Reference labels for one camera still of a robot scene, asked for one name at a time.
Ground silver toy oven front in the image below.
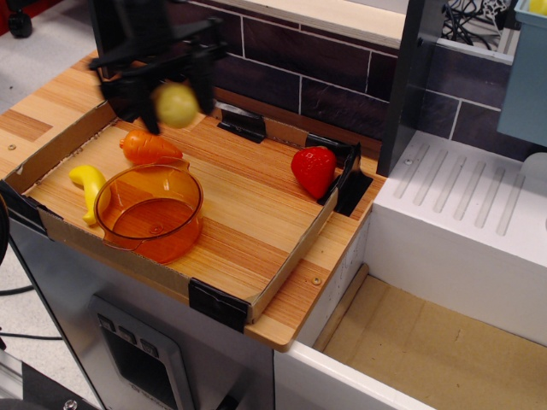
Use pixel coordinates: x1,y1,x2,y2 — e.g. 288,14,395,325
10,221,274,409

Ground orange transparent plastic pot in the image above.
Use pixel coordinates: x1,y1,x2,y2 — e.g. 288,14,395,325
97,159,204,264

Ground yellow toy banana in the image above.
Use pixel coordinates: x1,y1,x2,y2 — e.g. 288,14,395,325
68,165,111,226

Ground orange toy carrot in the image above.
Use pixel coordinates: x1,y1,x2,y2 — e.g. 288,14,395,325
119,130,183,165

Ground black caster wheel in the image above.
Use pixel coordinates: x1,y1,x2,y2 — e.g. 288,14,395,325
8,9,32,38

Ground yellow-green toy potato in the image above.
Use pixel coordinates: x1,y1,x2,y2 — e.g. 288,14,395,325
152,82,199,129

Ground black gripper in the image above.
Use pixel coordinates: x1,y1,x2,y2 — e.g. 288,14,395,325
90,1,227,135

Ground dark grey vertical post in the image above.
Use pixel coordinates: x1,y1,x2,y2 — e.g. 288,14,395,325
377,0,444,177

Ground red toy strawberry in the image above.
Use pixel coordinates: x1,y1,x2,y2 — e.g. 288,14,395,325
291,146,337,199

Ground white toy sink unit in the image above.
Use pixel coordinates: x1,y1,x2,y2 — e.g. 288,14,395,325
274,133,546,409

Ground tangled black cables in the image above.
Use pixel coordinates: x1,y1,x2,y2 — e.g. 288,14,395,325
440,0,518,52

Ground dark left back post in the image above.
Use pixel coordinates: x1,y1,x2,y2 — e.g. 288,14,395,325
88,0,126,79

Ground cardboard fence with black tape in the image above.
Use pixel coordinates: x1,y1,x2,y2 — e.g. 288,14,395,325
0,68,374,335

